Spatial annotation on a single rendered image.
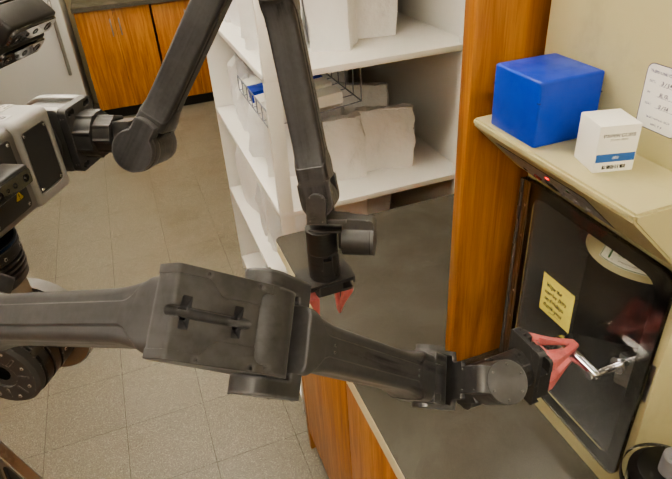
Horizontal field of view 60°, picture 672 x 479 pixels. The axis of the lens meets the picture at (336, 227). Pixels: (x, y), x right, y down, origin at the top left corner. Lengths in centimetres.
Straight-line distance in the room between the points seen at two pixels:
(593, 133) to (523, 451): 62
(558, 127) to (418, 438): 62
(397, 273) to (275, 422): 109
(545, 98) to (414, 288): 78
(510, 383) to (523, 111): 35
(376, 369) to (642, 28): 51
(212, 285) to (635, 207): 46
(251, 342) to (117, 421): 214
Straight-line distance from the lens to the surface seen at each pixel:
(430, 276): 151
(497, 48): 96
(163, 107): 106
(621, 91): 84
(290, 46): 98
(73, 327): 56
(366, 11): 196
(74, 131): 114
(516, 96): 83
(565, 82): 81
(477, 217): 108
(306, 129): 99
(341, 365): 60
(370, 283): 148
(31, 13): 84
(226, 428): 244
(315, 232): 102
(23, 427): 277
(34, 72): 547
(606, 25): 86
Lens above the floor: 184
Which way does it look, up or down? 32 degrees down
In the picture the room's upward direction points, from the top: 4 degrees counter-clockwise
